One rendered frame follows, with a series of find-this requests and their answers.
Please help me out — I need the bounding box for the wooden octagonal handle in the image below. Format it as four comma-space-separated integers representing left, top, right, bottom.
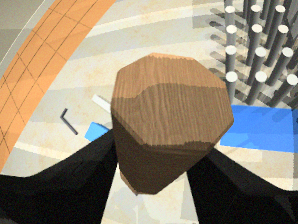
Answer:
109, 52, 234, 196

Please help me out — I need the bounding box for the light blue block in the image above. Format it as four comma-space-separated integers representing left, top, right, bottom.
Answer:
85, 121, 110, 141

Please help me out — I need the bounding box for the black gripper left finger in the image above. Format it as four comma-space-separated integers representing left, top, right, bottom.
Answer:
0, 129, 118, 224

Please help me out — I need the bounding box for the blue flat strip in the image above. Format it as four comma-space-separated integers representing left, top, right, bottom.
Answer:
220, 104, 298, 153

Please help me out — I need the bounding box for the dark grey l-shaped hook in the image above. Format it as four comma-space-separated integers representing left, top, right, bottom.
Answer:
60, 108, 78, 135

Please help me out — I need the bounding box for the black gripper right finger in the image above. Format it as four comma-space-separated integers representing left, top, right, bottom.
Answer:
186, 148, 298, 224

